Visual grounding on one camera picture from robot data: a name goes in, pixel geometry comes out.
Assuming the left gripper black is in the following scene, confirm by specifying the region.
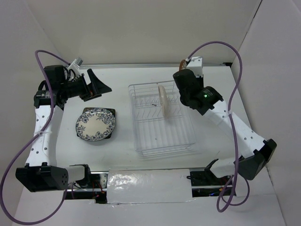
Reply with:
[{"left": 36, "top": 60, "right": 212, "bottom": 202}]
[{"left": 61, "top": 69, "right": 111, "bottom": 102}]

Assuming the beige plate blue swirl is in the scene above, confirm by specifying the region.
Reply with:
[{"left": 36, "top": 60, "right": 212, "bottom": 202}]
[{"left": 158, "top": 85, "right": 170, "bottom": 119}]

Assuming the blue floral white plate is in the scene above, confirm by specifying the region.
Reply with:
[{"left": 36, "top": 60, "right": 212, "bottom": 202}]
[{"left": 75, "top": 107, "right": 116, "bottom": 142}]

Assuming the brown rim floral bowl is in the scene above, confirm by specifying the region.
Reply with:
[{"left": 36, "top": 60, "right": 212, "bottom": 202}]
[{"left": 179, "top": 59, "right": 188, "bottom": 71}]

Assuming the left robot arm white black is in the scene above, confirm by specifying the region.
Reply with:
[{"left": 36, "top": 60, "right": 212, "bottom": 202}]
[{"left": 16, "top": 65, "right": 112, "bottom": 192}]

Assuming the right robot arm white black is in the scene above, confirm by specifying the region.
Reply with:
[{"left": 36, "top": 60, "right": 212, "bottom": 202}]
[{"left": 173, "top": 69, "right": 277, "bottom": 185}]

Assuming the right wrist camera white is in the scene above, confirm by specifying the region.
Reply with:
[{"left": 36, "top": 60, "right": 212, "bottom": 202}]
[{"left": 186, "top": 56, "right": 203, "bottom": 78}]

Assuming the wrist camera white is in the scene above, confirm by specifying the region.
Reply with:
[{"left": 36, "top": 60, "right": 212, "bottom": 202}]
[
  {"left": 186, "top": 56, "right": 203, "bottom": 78},
  {"left": 67, "top": 57, "right": 83, "bottom": 74}
]

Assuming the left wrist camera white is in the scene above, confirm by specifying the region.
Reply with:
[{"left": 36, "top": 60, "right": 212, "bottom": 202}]
[{"left": 67, "top": 57, "right": 83, "bottom": 74}]

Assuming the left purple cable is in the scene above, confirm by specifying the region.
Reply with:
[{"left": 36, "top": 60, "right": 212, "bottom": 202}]
[{"left": 0, "top": 49, "right": 76, "bottom": 224}]

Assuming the white wire dish rack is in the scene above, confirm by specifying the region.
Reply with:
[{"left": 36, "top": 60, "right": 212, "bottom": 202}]
[{"left": 128, "top": 81, "right": 196, "bottom": 158}]

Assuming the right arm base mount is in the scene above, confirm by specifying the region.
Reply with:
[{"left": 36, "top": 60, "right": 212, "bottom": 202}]
[{"left": 186, "top": 170, "right": 230, "bottom": 198}]

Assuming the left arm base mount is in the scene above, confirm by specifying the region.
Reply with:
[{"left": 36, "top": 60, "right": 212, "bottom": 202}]
[{"left": 65, "top": 171, "right": 109, "bottom": 204}]

